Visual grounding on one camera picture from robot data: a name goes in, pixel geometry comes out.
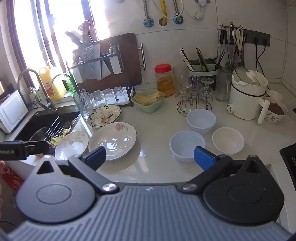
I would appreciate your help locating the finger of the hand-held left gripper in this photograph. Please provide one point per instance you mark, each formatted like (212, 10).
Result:
(38, 147)

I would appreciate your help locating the window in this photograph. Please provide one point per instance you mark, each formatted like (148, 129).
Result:
(46, 34)

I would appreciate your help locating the black kitchen sink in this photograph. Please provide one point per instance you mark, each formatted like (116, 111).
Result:
(32, 120)

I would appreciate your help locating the yellow wall pipe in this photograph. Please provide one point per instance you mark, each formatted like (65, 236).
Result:
(163, 11)

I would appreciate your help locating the black stove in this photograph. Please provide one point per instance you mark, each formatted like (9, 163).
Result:
(289, 160)

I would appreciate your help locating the textured drinking glass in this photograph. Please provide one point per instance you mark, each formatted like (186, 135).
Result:
(83, 105)

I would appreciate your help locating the steel pan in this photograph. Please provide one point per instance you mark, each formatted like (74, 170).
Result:
(38, 134)

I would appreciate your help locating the dried noodles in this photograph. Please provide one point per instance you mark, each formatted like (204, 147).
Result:
(148, 97)

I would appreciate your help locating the deer pattern ceramic plate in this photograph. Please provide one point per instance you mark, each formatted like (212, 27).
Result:
(104, 117)

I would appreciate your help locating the green utensil holder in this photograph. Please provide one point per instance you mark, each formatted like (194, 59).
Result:
(208, 74)

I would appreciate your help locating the pink flower ceramic plate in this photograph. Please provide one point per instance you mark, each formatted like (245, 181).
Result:
(115, 139)

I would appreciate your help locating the white electric pot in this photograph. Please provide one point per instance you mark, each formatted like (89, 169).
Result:
(245, 104)

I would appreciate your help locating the crystal glass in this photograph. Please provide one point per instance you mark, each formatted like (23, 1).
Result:
(207, 89)
(184, 87)

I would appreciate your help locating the black dish rack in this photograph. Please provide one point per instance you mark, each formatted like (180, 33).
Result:
(101, 60)

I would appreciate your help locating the small white bowl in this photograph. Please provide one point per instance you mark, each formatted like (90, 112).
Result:
(275, 95)

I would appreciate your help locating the green plastic basket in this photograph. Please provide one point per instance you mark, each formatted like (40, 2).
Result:
(149, 107)

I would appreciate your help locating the dark wooden cutting board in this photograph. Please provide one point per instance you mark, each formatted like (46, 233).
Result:
(129, 58)

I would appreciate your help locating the translucent plastic bowl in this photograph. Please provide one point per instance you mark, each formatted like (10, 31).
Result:
(186, 144)
(201, 120)

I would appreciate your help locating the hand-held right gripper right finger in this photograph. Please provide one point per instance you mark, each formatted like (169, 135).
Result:
(203, 158)

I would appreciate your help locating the white ceramic mug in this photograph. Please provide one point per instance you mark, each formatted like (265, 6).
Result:
(275, 112)

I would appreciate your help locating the clear drinking glass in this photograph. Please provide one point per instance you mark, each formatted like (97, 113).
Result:
(119, 93)
(98, 98)
(108, 95)

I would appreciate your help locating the white countertop appliance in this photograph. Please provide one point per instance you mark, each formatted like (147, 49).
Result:
(11, 111)

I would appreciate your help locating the small leaf pattern plate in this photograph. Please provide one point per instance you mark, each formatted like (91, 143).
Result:
(71, 144)

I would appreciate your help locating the white drip tray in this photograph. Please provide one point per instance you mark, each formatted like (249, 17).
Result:
(124, 103)

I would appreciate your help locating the yellow dish cloth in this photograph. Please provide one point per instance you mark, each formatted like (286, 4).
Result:
(59, 138)

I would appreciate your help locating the white plastic bowl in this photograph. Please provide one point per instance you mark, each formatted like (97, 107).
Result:
(227, 140)

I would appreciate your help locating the red lid plastic jar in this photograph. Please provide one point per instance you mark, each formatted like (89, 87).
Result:
(164, 81)

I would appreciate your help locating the yellow detergent bottle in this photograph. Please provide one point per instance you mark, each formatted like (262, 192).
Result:
(49, 81)

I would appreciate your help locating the metal grater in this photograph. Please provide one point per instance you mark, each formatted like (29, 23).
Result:
(91, 60)

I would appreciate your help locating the tall glass jug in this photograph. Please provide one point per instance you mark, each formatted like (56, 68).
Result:
(180, 74)

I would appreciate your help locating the red patterned cloth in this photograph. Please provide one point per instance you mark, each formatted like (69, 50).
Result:
(10, 177)

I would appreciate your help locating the bundle of white chopsticks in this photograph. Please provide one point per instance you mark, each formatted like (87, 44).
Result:
(186, 59)

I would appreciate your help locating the black sink drying rack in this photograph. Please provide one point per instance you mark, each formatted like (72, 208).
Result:
(57, 126)

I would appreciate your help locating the black power strip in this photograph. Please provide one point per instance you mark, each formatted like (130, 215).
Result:
(256, 37)

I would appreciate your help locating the glass pot lid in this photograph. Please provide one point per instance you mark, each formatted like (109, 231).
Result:
(242, 75)

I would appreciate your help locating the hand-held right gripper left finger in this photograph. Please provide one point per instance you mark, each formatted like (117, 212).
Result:
(97, 155)

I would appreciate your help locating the hanging utensil rack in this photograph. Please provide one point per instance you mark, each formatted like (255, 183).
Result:
(227, 39)

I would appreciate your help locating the set of kitchen knives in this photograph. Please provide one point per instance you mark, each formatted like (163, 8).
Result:
(81, 34)

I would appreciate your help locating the glass mug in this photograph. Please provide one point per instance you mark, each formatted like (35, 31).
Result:
(223, 85)

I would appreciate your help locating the tall steel faucet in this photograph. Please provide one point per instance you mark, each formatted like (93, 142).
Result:
(44, 90)

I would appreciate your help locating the green bottle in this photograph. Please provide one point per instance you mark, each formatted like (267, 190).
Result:
(70, 87)

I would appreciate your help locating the small steel faucet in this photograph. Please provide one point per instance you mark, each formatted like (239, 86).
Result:
(67, 76)

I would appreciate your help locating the bundle of wooden chopsticks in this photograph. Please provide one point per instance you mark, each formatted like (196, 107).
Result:
(201, 58)

